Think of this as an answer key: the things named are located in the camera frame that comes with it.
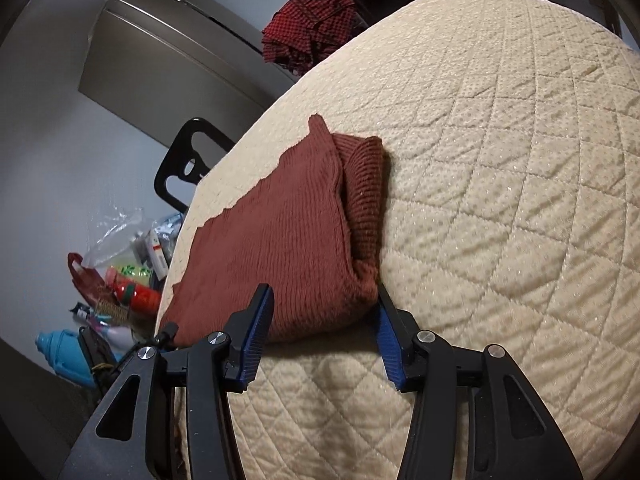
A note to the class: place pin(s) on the rust red knit sweater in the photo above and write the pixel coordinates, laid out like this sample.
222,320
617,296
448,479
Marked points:
290,240

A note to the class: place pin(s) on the clear plastic bag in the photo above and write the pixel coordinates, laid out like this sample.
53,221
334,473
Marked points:
112,235

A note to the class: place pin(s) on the black plastic chair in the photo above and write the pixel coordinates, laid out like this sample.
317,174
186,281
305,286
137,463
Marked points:
167,170

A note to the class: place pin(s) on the red plaid shirt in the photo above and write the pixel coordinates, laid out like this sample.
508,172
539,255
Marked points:
305,20

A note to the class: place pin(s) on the cream quilted table cover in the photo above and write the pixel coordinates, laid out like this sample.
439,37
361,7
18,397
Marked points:
500,185

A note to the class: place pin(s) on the light blue bottle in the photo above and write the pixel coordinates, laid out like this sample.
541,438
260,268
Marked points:
65,355

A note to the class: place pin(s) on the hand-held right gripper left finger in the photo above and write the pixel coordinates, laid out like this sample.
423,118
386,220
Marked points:
255,340

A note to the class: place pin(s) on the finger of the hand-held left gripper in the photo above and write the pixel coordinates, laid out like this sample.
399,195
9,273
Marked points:
169,336

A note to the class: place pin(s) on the red bag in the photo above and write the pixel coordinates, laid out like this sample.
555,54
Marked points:
82,280

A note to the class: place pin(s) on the white cardboard box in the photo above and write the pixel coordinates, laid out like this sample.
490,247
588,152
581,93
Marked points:
159,255

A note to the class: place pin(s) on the red bottle with antler lid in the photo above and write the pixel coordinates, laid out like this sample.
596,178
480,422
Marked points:
142,300

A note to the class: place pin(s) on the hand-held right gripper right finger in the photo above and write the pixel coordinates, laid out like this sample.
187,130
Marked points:
387,345

